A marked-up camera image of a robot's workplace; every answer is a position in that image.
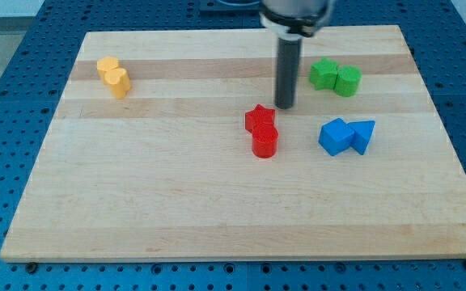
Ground blue triangle block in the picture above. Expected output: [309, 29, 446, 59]
[348, 120, 375, 155]

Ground red cylinder block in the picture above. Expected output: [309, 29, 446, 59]
[252, 124, 278, 158]

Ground red star block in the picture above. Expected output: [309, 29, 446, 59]
[244, 104, 276, 133]

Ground wooden board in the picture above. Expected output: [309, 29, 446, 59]
[0, 25, 466, 263]

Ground blue cube block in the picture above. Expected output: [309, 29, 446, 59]
[318, 118, 355, 156]

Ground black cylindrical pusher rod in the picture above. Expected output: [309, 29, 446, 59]
[274, 39, 302, 109]

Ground green star block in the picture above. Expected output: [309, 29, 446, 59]
[309, 57, 339, 91]

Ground green cylinder block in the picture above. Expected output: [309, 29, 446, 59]
[334, 65, 362, 97]

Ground yellow heart block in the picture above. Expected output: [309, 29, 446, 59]
[104, 68, 132, 99]

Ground yellow hexagon block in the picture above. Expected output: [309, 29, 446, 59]
[96, 56, 120, 85]

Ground blue perforated table plate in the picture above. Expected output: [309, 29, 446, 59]
[0, 1, 466, 290]

